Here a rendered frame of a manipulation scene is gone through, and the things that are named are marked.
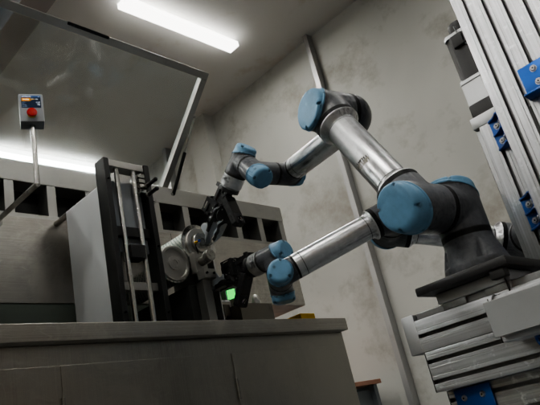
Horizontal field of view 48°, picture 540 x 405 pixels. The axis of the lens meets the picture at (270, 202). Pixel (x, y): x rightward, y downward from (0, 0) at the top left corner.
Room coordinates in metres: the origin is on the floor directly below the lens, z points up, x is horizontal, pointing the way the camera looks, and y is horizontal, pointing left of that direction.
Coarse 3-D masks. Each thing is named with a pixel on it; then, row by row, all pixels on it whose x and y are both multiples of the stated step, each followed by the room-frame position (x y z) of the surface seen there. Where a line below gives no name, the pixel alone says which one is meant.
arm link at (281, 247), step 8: (280, 240) 1.79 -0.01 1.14; (264, 248) 1.82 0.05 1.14; (272, 248) 1.79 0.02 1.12; (280, 248) 1.78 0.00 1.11; (288, 248) 1.81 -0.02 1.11; (256, 256) 1.84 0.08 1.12; (264, 256) 1.81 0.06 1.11; (272, 256) 1.80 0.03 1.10; (280, 256) 1.78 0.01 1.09; (256, 264) 1.84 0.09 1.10; (264, 264) 1.82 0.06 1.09
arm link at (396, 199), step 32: (320, 96) 1.36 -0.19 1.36; (352, 96) 1.44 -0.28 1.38; (320, 128) 1.40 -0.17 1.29; (352, 128) 1.35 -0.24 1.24; (352, 160) 1.36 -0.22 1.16; (384, 160) 1.30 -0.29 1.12; (384, 192) 1.26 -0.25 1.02; (416, 192) 1.22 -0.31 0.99; (448, 192) 1.28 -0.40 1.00; (384, 224) 1.29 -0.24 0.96; (416, 224) 1.25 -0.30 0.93; (448, 224) 1.30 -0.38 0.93
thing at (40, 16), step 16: (0, 0) 1.45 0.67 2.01; (32, 16) 1.54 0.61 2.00; (48, 16) 1.57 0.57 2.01; (80, 32) 1.67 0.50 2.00; (96, 32) 1.70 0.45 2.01; (128, 48) 1.81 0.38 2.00; (176, 64) 1.98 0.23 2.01; (192, 112) 2.17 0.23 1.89; (176, 144) 2.23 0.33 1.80; (176, 160) 2.27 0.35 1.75
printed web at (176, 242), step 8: (176, 240) 1.95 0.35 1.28; (136, 264) 1.90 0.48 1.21; (136, 272) 1.90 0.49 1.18; (144, 272) 1.88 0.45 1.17; (136, 280) 1.91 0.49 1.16; (144, 280) 1.89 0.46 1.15; (168, 280) 1.86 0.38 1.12; (168, 288) 1.93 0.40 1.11; (128, 296) 1.97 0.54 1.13; (136, 296) 1.96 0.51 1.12; (144, 296) 1.96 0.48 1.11
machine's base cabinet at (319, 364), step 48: (288, 336) 1.84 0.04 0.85; (336, 336) 2.01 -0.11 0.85; (0, 384) 1.17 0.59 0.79; (48, 384) 1.24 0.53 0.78; (96, 384) 1.33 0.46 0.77; (144, 384) 1.42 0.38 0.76; (192, 384) 1.53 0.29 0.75; (240, 384) 1.65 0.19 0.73; (288, 384) 1.80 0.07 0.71; (336, 384) 1.96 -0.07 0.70
